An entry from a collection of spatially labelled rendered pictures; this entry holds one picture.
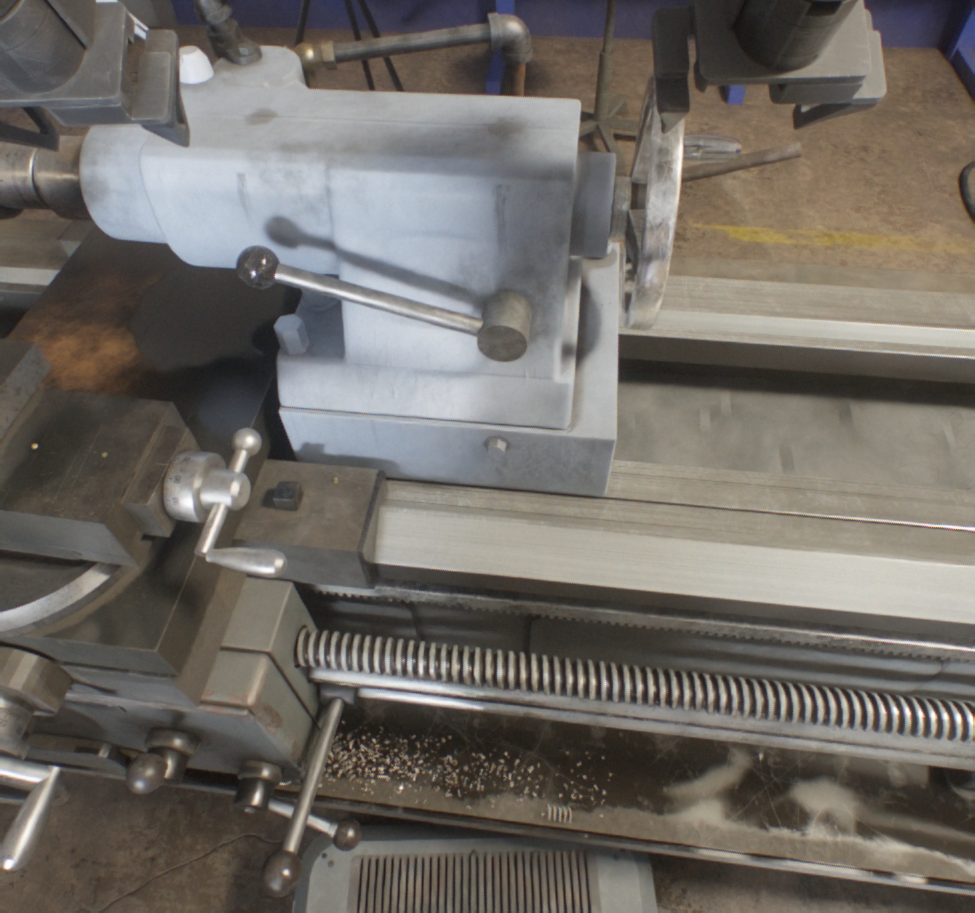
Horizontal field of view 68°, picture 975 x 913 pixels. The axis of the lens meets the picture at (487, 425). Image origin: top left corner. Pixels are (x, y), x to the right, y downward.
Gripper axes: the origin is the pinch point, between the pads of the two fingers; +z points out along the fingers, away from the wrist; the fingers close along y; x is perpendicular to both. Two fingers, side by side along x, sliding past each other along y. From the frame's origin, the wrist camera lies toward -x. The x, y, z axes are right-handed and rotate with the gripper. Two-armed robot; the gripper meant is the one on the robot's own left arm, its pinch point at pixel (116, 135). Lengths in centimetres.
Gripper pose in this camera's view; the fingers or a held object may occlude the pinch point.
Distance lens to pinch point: 62.8
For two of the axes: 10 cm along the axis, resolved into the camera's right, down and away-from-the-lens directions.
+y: -10.0, 0.3, 0.1
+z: 0.1, 1.6, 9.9
